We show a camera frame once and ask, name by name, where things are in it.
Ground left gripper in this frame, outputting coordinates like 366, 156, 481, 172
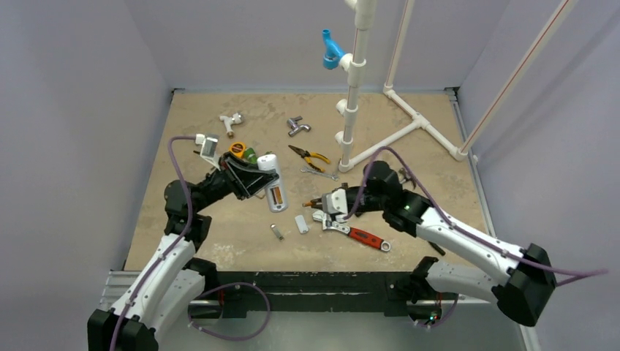
193, 151, 277, 214

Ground white battery cover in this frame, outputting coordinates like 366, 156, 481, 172
295, 215, 309, 234

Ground white remote control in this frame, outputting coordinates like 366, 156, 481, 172
257, 154, 289, 213

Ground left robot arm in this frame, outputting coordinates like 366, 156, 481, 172
87, 152, 281, 350

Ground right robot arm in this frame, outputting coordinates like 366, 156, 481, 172
305, 161, 557, 327

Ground red adjustable wrench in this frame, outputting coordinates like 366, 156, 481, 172
312, 210, 391, 252

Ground green plastic faucet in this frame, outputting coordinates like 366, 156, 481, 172
243, 148, 257, 165

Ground small silver wrench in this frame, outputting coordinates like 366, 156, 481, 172
300, 167, 339, 181

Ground yellow tape measure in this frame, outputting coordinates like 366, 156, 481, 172
229, 142, 247, 159

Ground yellow long nose pliers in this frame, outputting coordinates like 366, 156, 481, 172
288, 145, 331, 173

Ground silver sfp module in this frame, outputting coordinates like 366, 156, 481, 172
270, 224, 284, 241

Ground chrome metal faucet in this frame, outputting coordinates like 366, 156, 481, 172
287, 116, 311, 137

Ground blue pipe valve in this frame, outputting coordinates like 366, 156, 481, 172
322, 29, 346, 69

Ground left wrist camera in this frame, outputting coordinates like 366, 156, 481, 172
194, 134, 220, 170

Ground black handled hammer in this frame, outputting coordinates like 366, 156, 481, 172
398, 167, 417, 189

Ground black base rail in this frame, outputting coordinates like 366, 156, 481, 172
188, 271, 452, 323

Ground orange handled cutting pliers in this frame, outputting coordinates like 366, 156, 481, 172
429, 242, 446, 256

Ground white pvc pipe frame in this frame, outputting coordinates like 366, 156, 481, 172
335, 0, 468, 173

